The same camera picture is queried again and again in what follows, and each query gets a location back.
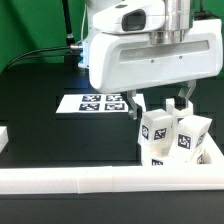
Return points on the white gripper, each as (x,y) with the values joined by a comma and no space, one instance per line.
(144,43)

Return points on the white round stool seat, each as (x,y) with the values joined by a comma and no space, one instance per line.
(150,159)

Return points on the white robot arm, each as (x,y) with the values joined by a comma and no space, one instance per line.
(136,44)

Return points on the white U-shaped fence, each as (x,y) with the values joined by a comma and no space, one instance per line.
(81,180)

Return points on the white marker sheet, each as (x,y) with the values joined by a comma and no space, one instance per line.
(92,103)

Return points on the black vertical pole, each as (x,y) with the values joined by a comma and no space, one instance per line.
(69,34)

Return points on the white block left edge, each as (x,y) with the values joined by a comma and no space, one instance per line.
(3,137)

